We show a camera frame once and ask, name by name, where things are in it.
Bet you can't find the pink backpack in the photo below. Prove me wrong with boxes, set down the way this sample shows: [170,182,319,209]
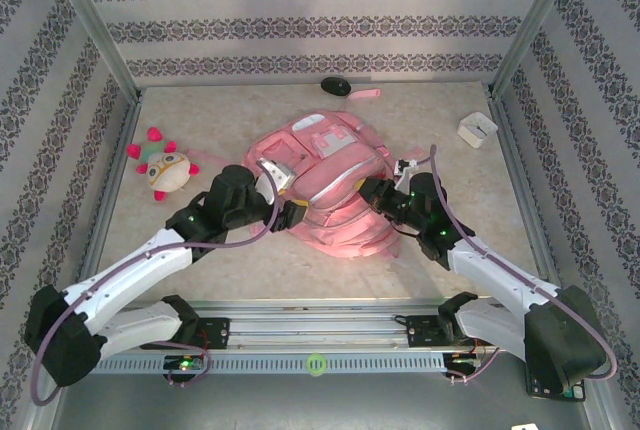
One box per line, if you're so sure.
[185,87,402,262]

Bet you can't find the plush toy with pink spikes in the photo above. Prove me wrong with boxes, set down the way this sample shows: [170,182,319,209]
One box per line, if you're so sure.
[125,127,202,206]

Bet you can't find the white square alarm clock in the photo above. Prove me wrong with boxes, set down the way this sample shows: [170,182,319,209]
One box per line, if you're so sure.
[457,110,499,150]

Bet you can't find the black computer mouse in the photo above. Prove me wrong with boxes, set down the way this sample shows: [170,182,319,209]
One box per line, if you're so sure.
[320,76,352,98]

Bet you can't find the right circuit board green light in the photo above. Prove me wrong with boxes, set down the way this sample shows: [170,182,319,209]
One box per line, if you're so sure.
[444,353,484,369]

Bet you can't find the circuit board green light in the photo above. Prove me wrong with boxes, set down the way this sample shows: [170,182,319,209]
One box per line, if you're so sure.
[163,355,206,372]
[444,353,484,369]

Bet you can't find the left circuit board green light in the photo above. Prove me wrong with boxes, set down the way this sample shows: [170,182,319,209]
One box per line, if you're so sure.
[163,355,206,372]

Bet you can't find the aluminium right side rail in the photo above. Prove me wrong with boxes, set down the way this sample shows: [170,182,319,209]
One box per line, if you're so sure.
[487,87,571,311]

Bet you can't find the aluminium rail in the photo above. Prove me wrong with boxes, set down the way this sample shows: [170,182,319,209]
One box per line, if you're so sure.
[47,299,584,352]
[69,92,146,316]
[487,87,571,311]

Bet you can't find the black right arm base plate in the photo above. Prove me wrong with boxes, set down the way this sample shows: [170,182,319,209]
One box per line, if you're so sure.
[405,314,451,349]

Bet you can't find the aluminium left side rail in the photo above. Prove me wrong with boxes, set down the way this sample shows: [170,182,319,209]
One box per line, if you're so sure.
[69,92,146,316]

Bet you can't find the aluminium front rail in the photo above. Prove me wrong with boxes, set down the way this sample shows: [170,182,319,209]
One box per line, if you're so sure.
[47,299,584,352]

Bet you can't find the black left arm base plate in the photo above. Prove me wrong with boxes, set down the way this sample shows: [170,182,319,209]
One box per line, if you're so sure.
[139,317,232,351]

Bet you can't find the green ring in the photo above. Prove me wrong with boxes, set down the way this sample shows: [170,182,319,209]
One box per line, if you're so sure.
[306,352,329,377]

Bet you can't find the perforated metal cable tray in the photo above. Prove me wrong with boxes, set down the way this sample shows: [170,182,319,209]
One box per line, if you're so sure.
[67,352,449,376]

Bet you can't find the aluminium right frame post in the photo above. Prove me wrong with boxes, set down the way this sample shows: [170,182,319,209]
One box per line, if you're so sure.
[489,0,586,99]

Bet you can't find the aluminium frame post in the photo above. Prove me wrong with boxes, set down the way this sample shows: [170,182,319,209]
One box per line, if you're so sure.
[489,0,586,99]
[42,0,144,101]

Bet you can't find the aluminium left frame post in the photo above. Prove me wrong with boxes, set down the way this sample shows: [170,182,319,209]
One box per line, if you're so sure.
[42,0,144,101]

